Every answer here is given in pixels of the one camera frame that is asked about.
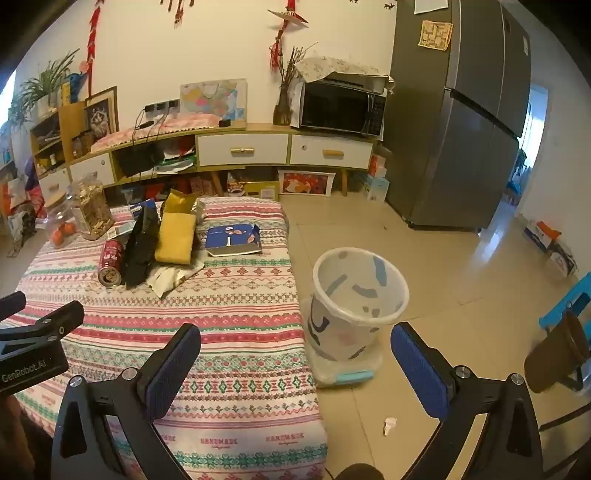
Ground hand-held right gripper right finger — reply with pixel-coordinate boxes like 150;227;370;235
390;322;546;480

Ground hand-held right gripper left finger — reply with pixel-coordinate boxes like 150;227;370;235
51;323;202;480

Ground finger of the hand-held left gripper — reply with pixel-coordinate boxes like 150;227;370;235
0;291;27;320
0;300;85;355

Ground white plastic trash bin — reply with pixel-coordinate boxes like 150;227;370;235
307;247;410;361

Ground red round packet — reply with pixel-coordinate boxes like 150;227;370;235
98;239;124;288

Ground silvery white wrapper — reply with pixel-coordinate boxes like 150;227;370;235
147;258;206;298

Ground black snack bag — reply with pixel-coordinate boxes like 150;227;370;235
122;203;161;291

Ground yellow snack bag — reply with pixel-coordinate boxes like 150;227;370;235
154;213;198;265

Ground blue biscuit box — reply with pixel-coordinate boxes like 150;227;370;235
204;223;263;257

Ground gold foil bag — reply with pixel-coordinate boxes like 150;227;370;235
161;188;207;232

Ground striped patterned blanket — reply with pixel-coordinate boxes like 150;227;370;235
13;196;328;480

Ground clear plastic storage box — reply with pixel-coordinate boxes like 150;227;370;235
308;346;384;388

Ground glass jar with wooden lid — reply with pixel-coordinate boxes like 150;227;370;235
45;191;80;250

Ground clear plastic snack jar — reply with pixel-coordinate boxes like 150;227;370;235
67;172;115;241

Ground small white drawer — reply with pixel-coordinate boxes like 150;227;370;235
39;168;72;197
69;152;115;185

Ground brown plastic cup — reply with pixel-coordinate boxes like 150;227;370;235
524;311;589;394

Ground blue plastic stool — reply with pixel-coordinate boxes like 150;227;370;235
539;272;591;333

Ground white printed cardboard box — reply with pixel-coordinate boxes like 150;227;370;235
524;220;561;252
547;240;578;278

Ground light blue box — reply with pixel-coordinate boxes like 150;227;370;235
365;174;391;202

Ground yellow cardboard box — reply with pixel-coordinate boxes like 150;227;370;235
226;172;280;200

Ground framed cat picture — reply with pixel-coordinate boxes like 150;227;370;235
84;86;120;141

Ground pink striped cloth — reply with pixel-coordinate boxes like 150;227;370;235
91;113;222;153

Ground framed fox picture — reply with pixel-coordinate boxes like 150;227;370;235
278;170;336;198

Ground green potted plant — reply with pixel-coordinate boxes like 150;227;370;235
9;48;79;130

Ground wide white drawer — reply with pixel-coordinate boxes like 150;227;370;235
290;135;374;168
196;133;289;167

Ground grey refrigerator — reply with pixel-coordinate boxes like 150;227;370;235
385;0;532;232

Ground yellow and white cabinet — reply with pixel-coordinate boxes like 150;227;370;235
30;99;384;199

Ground map poster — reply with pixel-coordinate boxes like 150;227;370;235
180;78;247;124

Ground black microwave oven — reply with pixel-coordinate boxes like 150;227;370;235
299;78;387;137

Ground glass vase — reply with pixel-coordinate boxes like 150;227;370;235
273;85;293;126

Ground floral cloth cover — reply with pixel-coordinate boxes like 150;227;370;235
294;55;397;95

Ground dried branches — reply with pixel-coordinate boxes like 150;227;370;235
277;42;319;88

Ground yellow patterned fridge note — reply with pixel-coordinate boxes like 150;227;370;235
418;20;453;51

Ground red tassel hat ornament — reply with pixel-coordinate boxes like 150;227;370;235
268;0;310;72

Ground red hanging string ornament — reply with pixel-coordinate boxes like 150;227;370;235
88;0;102;75

